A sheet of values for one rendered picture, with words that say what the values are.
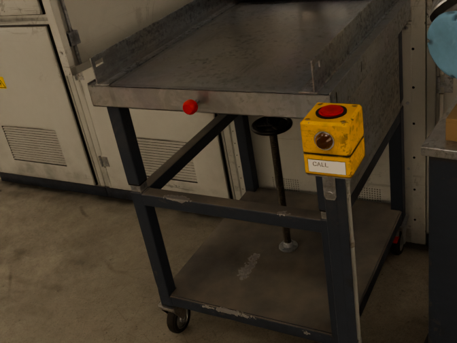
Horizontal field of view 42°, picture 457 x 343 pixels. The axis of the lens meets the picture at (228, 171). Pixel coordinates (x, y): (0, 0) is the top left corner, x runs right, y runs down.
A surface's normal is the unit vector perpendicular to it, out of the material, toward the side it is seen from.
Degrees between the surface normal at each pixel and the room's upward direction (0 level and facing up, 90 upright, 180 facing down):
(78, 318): 0
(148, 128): 90
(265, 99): 90
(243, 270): 0
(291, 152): 90
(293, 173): 90
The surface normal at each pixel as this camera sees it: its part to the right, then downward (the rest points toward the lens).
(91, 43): 0.80, 0.17
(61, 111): -0.46, 0.49
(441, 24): -0.83, 0.44
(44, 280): -0.16, -0.87
